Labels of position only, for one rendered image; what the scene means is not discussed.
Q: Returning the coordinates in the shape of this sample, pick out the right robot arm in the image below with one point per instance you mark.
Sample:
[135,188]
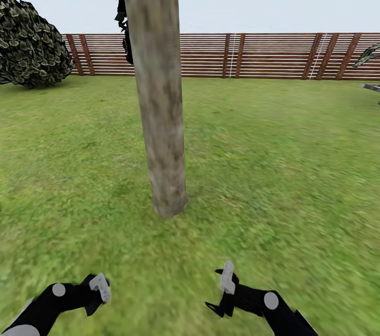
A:
[268,304]

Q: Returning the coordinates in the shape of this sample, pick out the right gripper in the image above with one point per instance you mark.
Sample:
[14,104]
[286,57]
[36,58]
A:
[229,302]

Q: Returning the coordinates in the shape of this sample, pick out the bush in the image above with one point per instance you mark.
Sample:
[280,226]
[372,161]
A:
[32,51]
[368,55]

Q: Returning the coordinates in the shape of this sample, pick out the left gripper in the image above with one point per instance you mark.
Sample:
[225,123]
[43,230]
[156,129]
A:
[90,299]

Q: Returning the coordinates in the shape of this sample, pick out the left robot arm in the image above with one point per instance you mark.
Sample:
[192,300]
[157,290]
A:
[39,316]

